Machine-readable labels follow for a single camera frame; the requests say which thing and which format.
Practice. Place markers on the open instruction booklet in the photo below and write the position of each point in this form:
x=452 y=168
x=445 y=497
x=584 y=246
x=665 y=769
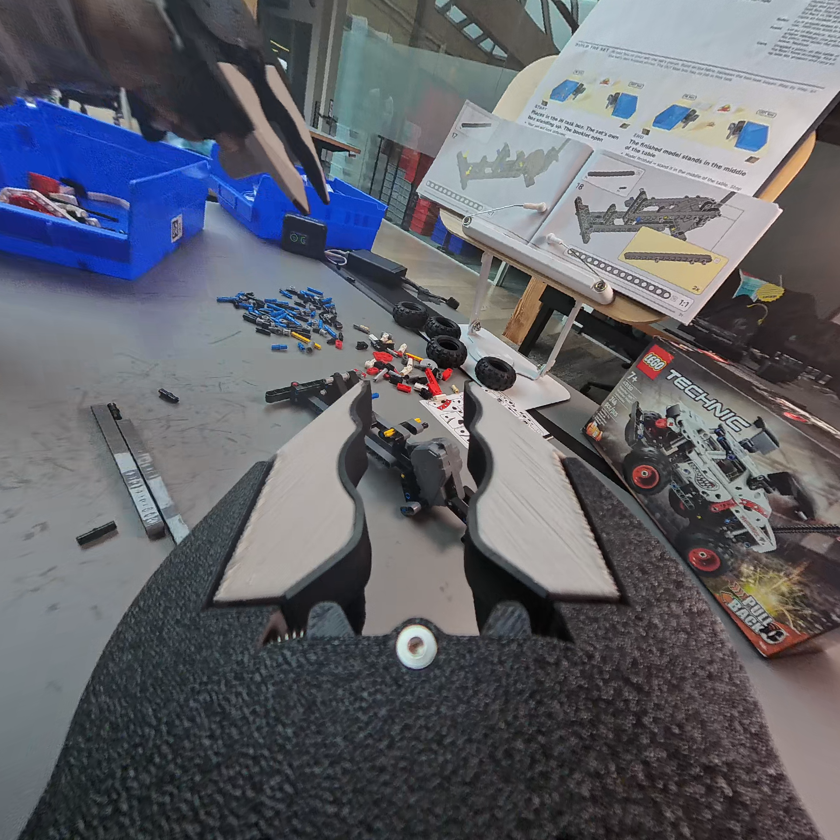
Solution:
x=499 y=170

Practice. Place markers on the long black toy beam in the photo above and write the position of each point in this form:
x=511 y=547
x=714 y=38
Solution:
x=128 y=472
x=289 y=394
x=161 y=492

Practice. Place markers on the black toy tyre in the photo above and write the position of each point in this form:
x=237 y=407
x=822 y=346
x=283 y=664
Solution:
x=408 y=316
x=446 y=353
x=495 y=375
x=441 y=328

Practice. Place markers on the black backpack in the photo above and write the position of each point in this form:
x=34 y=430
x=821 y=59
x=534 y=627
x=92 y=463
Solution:
x=754 y=328

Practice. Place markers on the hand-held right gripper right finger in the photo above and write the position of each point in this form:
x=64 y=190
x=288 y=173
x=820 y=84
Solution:
x=538 y=525

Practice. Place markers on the wood edged office desk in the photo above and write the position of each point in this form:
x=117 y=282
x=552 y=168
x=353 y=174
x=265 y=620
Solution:
x=334 y=141

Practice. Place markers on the heap of assorted toy parts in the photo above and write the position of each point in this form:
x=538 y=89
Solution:
x=65 y=207

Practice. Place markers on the pile of blue black pins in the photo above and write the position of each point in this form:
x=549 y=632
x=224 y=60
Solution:
x=289 y=315

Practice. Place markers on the blue plastic bin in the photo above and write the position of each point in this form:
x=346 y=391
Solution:
x=341 y=210
x=157 y=216

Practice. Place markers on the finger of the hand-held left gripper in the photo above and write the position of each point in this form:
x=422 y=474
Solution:
x=262 y=124
x=295 y=124

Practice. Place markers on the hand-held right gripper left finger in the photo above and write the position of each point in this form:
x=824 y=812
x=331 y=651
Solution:
x=289 y=525

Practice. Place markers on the toy set box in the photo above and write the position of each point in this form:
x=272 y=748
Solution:
x=709 y=472

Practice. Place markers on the partly built toy chassis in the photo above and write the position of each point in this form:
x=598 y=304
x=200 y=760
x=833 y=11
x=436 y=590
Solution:
x=433 y=466

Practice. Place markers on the toy sticker sheet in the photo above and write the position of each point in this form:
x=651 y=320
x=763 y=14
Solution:
x=446 y=410

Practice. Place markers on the yellow toy axle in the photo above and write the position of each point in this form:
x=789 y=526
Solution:
x=305 y=339

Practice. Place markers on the black power adapter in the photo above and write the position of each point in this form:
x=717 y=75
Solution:
x=380 y=289
x=375 y=266

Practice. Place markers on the stack of red blue bins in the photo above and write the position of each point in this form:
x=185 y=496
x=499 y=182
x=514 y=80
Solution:
x=426 y=210

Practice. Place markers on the black power bank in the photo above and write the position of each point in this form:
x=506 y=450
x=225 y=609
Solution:
x=303 y=236

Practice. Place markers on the red toy wheel hub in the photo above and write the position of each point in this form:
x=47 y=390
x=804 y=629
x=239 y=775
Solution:
x=44 y=182

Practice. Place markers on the pile of red white pieces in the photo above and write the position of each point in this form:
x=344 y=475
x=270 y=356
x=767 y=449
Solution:
x=407 y=367

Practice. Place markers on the grey desk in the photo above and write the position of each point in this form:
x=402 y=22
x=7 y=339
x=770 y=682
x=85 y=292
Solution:
x=65 y=341

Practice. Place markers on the printed task sheet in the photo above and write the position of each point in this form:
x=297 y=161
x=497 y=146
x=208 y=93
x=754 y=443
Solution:
x=689 y=65

